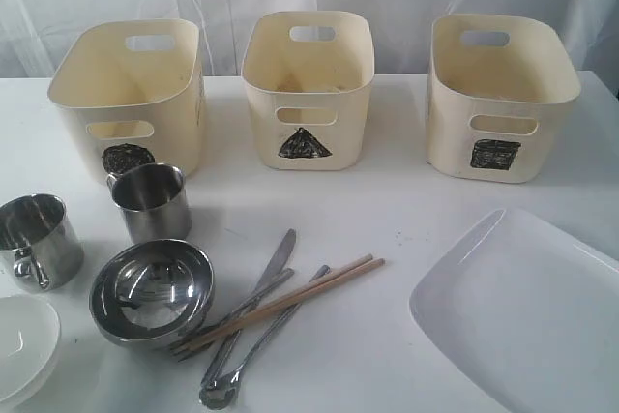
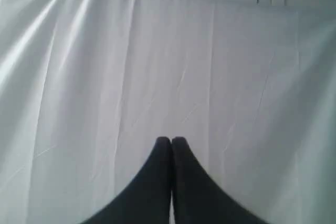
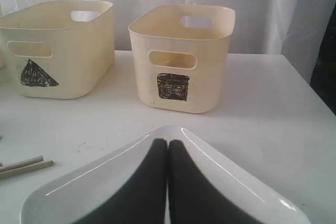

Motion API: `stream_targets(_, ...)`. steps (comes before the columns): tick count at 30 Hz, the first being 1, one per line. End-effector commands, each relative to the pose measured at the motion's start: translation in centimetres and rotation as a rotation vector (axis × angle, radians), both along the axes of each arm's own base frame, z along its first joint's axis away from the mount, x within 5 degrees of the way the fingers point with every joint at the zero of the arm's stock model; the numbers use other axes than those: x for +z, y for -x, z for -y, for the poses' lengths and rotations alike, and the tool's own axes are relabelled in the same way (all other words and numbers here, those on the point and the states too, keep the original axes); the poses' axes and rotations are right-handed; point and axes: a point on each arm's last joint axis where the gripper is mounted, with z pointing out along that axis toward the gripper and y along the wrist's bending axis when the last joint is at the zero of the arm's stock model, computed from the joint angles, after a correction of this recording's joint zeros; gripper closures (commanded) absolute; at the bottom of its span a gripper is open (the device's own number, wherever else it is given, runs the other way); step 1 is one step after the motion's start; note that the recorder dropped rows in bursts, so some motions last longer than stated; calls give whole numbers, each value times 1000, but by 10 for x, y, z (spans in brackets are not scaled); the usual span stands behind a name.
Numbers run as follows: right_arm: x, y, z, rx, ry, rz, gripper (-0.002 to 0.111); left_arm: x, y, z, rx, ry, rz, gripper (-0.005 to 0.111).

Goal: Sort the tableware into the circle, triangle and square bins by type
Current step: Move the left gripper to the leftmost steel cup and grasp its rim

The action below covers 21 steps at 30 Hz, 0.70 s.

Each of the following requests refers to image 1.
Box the matte steel mug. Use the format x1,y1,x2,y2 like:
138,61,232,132
106,162,192,244

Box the stainless steel bowl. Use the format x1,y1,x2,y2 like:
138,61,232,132
89,239,215,350

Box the shiny steel mug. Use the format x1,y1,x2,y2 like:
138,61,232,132
1,193,84,293

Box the white ceramic bowl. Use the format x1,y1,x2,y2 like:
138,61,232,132
1,295,62,412

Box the steel table knife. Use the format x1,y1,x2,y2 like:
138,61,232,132
198,229,297,406

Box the lower wooden chopstick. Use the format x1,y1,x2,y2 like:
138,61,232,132
183,258,386,352

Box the cream bin with triangle mark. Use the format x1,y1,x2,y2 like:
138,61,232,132
241,11,374,170

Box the cream bin with circle mark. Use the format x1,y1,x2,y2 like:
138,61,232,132
47,18,205,184

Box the steel fork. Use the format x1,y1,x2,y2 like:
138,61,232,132
167,268,295,355

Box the cream bin with square mark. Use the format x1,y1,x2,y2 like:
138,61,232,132
426,14,581,184

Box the steel spoon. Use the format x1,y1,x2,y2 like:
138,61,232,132
198,264,332,410

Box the white rectangular plate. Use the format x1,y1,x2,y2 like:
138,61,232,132
409,209,618,412

